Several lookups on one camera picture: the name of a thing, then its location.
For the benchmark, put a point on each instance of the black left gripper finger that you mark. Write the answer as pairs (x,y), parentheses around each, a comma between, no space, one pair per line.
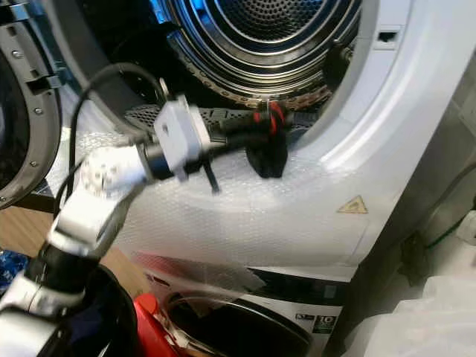
(271,113)
(268,134)

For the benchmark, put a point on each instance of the black garment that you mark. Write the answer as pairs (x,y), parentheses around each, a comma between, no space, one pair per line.
(268,160)

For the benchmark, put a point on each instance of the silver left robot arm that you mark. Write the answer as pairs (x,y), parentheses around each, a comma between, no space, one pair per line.
(89,216)

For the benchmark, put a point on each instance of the white washing machine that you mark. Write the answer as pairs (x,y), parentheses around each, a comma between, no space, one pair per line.
(327,294)

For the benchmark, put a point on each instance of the black mesh lint filter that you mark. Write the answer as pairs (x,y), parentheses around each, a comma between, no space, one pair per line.
(145,117)

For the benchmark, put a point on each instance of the steel dryer drum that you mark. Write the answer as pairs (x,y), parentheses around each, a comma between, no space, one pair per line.
(268,26)

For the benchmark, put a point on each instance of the yellow triangle warning sticker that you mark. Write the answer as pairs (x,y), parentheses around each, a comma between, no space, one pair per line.
(353,206)

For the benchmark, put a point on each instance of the white tumble dryer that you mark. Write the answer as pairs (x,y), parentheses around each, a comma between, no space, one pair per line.
(416,119)

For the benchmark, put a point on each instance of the round dryer door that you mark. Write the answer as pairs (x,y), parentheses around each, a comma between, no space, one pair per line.
(37,126)

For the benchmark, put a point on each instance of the black warranty sticker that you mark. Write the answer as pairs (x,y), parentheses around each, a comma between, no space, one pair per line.
(321,323)

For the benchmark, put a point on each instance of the dark round washer door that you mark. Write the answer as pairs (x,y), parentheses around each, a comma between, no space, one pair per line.
(230,331)

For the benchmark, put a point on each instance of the black door hinge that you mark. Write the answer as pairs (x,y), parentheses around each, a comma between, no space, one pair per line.
(37,52)

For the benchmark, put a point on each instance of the blue plastic bag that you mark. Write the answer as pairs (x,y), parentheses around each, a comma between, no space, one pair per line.
(11,268)

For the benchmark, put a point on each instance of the black laundry basket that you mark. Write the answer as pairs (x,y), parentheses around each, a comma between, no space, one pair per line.
(111,320)

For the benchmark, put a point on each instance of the white plastic sheet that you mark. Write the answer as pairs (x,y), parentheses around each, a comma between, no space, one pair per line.
(416,320)

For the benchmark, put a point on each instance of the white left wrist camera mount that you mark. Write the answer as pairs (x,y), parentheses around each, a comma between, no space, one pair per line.
(182,137)

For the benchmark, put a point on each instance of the black wall fitting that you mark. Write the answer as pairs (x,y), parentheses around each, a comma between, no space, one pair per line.
(413,256)

